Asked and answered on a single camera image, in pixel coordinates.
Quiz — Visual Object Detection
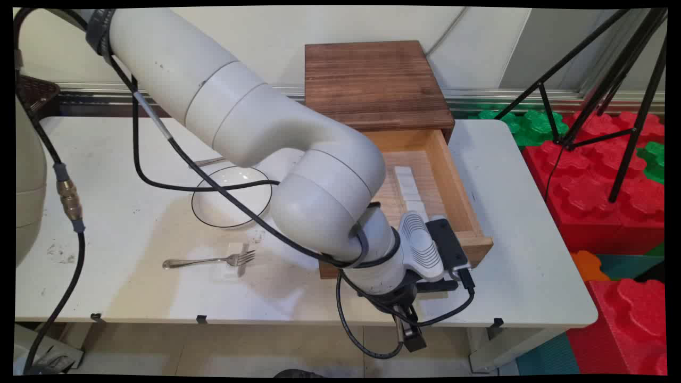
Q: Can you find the dark wooden drawer cabinet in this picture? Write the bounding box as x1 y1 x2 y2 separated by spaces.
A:
305 41 455 143

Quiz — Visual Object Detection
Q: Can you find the light wooden drawer black handle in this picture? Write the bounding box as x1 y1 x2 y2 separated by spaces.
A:
318 129 494 293

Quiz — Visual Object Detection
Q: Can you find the thin black camera cable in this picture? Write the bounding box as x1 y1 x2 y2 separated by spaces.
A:
109 51 476 328

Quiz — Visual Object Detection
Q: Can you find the black tripod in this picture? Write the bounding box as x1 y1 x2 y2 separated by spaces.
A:
492 7 668 203

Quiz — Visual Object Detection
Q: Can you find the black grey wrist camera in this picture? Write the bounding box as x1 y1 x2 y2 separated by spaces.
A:
426 218 472 273

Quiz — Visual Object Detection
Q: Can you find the white plate black rim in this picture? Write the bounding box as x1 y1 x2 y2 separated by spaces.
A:
192 166 273 229

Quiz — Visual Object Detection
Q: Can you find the white ceramic cutlery rest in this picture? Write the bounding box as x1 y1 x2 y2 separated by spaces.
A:
222 242 251 278
394 166 422 202
405 199 429 223

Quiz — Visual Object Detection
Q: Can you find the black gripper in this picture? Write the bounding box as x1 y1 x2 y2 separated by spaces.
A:
367 269 428 353

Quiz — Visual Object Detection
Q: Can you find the white ribbed camera mount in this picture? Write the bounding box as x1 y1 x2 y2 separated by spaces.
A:
398 211 447 281

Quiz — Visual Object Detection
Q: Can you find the orange foam piece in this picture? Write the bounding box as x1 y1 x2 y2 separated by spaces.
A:
569 250 610 282

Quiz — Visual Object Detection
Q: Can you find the small green foam block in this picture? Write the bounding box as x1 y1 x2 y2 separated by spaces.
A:
636 141 666 185

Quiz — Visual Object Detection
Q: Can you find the aluminium wall rail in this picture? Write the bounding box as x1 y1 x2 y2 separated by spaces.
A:
56 82 666 115

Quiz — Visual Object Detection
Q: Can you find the thick black cable brass connector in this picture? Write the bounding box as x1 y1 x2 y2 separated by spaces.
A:
13 7 87 374

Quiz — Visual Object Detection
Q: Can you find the teal foam mat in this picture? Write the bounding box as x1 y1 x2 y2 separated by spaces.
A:
515 332 580 376

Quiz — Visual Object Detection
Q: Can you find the silver metal fork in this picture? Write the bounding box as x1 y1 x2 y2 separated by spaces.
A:
162 251 256 269

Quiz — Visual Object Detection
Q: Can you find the black gripper cable silver plug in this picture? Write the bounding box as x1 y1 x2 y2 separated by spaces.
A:
130 74 409 360

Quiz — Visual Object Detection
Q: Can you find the white table leg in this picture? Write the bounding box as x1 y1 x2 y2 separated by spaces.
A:
468 326 564 373

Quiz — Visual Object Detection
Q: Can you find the silver metal knife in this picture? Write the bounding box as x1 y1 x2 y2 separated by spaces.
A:
188 156 227 170

